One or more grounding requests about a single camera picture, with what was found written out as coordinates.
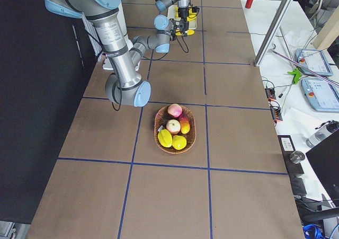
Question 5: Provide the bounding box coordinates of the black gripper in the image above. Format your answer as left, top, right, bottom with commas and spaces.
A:
176, 20, 189, 37
178, 7, 189, 19

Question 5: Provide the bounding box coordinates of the curved yellow banana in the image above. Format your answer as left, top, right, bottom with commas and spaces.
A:
175, 29, 195, 37

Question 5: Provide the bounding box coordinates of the long yellow banana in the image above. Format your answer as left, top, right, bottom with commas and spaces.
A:
187, 14, 197, 22

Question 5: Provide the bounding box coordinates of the brown wicker basket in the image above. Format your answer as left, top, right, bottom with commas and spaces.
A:
154, 103, 196, 154

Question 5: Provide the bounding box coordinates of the cream bear tray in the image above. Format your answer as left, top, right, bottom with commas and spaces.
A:
167, 5, 197, 30

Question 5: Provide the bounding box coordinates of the pink green apple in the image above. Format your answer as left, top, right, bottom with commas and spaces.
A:
167, 103, 182, 118

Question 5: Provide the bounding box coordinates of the orange red mango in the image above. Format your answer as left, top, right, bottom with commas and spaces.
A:
179, 113, 191, 134

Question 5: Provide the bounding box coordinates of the pale green apple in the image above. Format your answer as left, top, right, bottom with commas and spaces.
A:
166, 119, 181, 135

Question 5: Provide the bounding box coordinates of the black orange connector box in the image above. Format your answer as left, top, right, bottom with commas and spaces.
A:
265, 87, 276, 101
270, 106, 283, 122

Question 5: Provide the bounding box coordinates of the yellow star fruit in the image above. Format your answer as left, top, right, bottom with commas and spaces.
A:
157, 129, 173, 148

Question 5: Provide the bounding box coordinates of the small yellow banana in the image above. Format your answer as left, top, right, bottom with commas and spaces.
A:
172, 135, 187, 151

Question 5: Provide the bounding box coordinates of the green clamp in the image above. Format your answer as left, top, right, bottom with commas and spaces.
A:
287, 68, 302, 85

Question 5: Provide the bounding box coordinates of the far blue teach pendant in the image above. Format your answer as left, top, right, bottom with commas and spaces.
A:
295, 48, 333, 77

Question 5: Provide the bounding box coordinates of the blue teach pendant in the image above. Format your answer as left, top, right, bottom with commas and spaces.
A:
301, 78, 338, 112
295, 48, 333, 77

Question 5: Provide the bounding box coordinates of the long metal grabber rod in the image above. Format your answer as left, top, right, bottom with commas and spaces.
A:
269, 48, 338, 87

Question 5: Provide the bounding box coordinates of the near blue teach pendant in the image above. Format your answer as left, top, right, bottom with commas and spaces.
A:
301, 78, 338, 112

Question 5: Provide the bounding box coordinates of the metal weight cylinder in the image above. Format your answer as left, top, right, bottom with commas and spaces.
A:
289, 151, 306, 164

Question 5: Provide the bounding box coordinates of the clear water bottle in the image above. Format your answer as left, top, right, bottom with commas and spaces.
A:
306, 120, 338, 148

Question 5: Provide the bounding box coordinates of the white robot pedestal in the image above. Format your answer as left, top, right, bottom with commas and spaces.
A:
97, 0, 143, 75

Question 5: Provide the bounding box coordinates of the aluminium frame post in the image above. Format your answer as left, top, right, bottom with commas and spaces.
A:
254, 0, 293, 66

